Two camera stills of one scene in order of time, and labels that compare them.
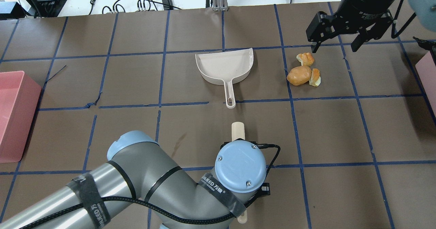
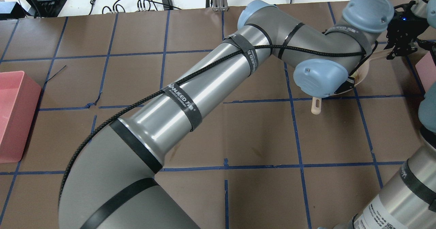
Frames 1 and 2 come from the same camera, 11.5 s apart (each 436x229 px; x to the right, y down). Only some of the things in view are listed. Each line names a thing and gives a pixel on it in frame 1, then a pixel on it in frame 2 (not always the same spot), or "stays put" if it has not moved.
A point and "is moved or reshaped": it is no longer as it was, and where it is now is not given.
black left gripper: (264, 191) to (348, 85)
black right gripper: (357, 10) to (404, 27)
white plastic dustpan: (227, 67) is moved or reshaped
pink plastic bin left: (19, 96) stays put
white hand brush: (238, 133) to (314, 109)
